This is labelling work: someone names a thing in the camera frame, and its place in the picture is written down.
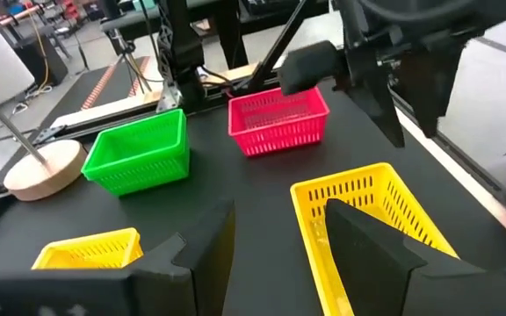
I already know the red slotted plastic basket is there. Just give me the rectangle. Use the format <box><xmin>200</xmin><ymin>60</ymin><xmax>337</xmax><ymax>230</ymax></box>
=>
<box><xmin>228</xmin><ymin>86</ymin><xmax>331</xmax><ymax>158</ymax></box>

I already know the green slotted plastic basket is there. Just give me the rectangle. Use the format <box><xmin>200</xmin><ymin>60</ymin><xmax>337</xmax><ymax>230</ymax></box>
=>
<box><xmin>80</xmin><ymin>108</ymin><xmax>189</xmax><ymax>176</ymax></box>
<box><xmin>86</xmin><ymin>153</ymin><xmax>192</xmax><ymax>198</ymax></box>

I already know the black floor cabinet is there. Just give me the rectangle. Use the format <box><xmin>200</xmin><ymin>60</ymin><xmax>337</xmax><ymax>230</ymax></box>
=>
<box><xmin>13</xmin><ymin>34</ymin><xmax>69</xmax><ymax>88</ymax></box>

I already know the yellow floor cable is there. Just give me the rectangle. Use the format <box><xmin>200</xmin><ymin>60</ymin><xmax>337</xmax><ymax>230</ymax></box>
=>
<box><xmin>26</xmin><ymin>12</ymin><xmax>54</xmax><ymax>96</ymax></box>

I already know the yellow slotted plastic basket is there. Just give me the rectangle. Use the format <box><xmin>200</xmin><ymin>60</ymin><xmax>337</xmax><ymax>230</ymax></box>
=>
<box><xmin>31</xmin><ymin>226</ymin><xmax>144</xmax><ymax>270</ymax></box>
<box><xmin>290</xmin><ymin>162</ymin><xmax>459</xmax><ymax>316</ymax></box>

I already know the white-shade lamp with wooden base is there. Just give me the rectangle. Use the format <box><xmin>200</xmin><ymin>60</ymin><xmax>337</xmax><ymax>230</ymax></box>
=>
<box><xmin>0</xmin><ymin>0</ymin><xmax>88</xmax><ymax>203</ymax></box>

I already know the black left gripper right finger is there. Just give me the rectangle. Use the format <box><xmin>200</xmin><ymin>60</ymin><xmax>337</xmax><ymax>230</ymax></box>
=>
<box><xmin>324</xmin><ymin>197</ymin><xmax>506</xmax><ymax>316</ymax></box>

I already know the black aluminium rig frame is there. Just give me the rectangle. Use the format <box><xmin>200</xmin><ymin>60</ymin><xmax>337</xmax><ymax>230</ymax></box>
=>
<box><xmin>213</xmin><ymin>0</ymin><xmax>309</xmax><ymax>94</ymax></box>

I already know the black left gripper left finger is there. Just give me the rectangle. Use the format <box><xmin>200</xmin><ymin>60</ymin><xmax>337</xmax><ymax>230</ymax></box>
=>
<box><xmin>0</xmin><ymin>199</ymin><xmax>236</xmax><ymax>316</ymax></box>

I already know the black mat with orange stripes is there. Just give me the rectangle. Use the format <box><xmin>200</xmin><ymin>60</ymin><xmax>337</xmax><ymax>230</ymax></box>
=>
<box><xmin>41</xmin><ymin>54</ymin><xmax>166</xmax><ymax>128</ymax></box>

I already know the silver corner bracket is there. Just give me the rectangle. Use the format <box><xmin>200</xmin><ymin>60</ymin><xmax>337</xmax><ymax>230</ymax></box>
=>
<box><xmin>155</xmin><ymin>83</ymin><xmax>180</xmax><ymax>114</ymax></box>

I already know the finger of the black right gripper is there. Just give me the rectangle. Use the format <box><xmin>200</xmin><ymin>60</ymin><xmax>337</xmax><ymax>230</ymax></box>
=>
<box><xmin>278</xmin><ymin>39</ymin><xmax>406</xmax><ymax>148</ymax></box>
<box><xmin>400</xmin><ymin>39</ymin><xmax>465</xmax><ymax>138</ymax></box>

